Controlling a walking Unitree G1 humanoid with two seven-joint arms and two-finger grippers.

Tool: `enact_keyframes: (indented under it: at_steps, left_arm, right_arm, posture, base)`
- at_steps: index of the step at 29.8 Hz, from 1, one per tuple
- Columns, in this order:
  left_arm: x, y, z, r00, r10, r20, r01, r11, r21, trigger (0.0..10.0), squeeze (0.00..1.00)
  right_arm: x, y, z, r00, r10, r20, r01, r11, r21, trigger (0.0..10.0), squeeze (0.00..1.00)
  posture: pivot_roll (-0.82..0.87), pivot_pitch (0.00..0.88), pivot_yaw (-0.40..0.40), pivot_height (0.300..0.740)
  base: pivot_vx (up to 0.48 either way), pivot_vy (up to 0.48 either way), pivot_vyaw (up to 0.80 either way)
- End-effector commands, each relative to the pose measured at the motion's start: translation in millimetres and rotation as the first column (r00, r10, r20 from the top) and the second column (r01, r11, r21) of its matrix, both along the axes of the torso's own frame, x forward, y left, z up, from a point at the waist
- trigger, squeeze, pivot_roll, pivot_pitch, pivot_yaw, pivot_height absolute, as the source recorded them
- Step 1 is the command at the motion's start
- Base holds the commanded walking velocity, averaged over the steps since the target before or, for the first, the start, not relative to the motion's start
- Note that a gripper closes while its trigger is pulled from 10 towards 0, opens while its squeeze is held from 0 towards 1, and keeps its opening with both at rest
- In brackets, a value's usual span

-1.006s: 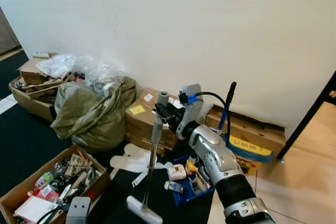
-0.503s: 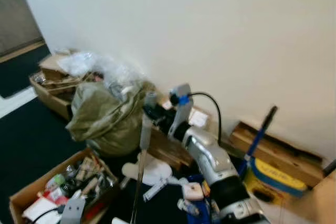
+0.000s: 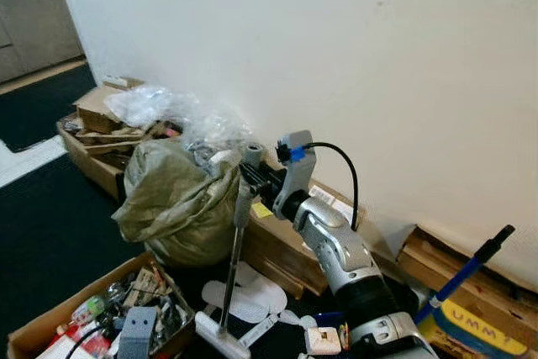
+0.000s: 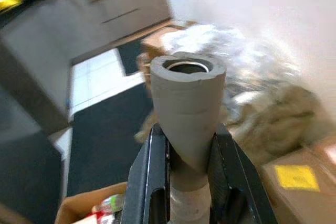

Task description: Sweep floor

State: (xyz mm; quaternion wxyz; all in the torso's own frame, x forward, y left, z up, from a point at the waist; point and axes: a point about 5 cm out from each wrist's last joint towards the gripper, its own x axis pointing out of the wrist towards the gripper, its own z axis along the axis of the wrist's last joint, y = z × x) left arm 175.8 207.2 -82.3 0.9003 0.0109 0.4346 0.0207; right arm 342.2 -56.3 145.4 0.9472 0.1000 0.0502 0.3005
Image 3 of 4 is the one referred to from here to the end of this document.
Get olive woven sack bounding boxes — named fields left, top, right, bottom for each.
left=112, top=139, right=253, bottom=269

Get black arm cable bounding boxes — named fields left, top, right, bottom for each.
left=63, top=324, right=119, bottom=359
left=301, top=142, right=361, bottom=232

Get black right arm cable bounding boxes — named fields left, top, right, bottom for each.
left=301, top=142, right=361, bottom=232

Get red printed package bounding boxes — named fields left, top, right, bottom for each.
left=59, top=325, right=114, bottom=359

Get small black floor mat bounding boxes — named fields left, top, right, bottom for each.
left=0, top=65, right=98, bottom=154

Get grey kitchen cabinets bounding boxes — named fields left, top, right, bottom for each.
left=0, top=0, right=85, bottom=82

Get large open cardboard box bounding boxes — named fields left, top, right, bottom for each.
left=57, top=111, right=182, bottom=202

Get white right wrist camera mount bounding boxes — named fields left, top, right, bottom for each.
left=276, top=130, right=317, bottom=219

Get sealed cardboard box with labels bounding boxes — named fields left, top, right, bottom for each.
left=242, top=178, right=371, bottom=294

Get small open cardboard box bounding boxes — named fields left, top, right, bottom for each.
left=395, top=224, right=538, bottom=326

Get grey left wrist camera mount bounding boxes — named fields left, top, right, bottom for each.
left=118, top=307, right=159, bottom=359

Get long white package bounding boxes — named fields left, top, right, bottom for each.
left=240, top=315, right=280, bottom=348

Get crumpled white tissue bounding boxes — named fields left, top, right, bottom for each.
left=282, top=310, right=319, bottom=331

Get clear plastic bag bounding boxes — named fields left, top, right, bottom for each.
left=105, top=86, right=253, bottom=158

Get blue long-handled dustpan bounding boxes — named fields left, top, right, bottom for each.
left=315, top=224, right=516, bottom=359

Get open cardboard box of clutter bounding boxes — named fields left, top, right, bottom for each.
left=7, top=251, right=196, bottom=359

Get small closed cardboard box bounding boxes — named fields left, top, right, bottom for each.
left=74, top=82, right=145, bottom=135

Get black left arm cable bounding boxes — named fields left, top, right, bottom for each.
left=63, top=324, right=119, bottom=359

